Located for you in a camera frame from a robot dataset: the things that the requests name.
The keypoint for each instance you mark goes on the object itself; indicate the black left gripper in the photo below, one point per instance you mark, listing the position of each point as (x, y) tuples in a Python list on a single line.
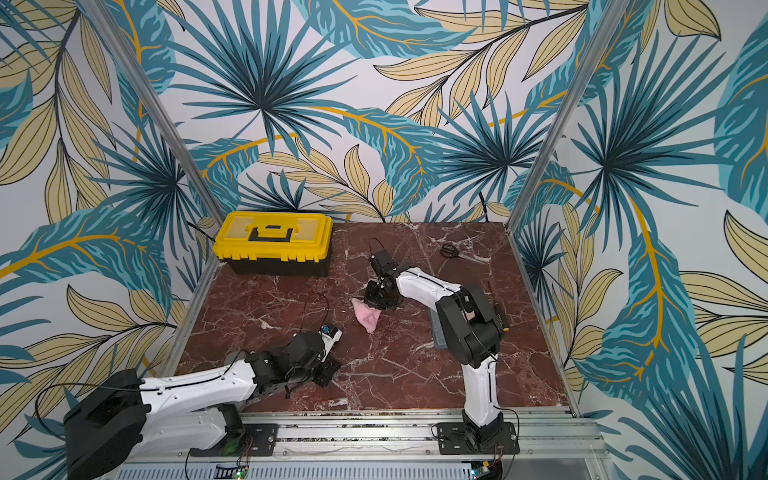
[(328, 374)]

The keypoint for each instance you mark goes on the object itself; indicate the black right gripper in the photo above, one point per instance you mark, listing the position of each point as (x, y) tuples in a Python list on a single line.
[(383, 294)]

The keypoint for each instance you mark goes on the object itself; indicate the pink microfibre cloth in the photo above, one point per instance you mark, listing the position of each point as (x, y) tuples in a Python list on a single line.
[(366, 315)]

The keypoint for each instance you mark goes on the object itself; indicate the grey rectangular block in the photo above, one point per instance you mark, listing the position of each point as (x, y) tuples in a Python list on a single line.
[(437, 331)]

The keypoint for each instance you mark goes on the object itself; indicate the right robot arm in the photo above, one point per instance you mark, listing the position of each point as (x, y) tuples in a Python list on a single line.
[(472, 330)]

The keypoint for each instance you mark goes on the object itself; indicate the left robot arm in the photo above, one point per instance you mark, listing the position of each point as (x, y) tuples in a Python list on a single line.
[(126, 416)]

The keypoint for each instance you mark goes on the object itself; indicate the yellow black toolbox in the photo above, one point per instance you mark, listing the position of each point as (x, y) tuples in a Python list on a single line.
[(276, 243)]

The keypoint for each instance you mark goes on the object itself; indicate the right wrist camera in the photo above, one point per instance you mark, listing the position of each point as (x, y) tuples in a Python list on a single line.
[(383, 264)]

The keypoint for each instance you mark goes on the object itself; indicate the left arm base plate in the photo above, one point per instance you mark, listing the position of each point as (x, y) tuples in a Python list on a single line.
[(253, 440)]

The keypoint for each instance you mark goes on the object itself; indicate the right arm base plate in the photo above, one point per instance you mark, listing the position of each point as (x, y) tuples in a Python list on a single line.
[(463, 438)]

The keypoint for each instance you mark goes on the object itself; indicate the aluminium front rail frame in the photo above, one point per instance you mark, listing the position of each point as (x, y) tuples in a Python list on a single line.
[(554, 443)]

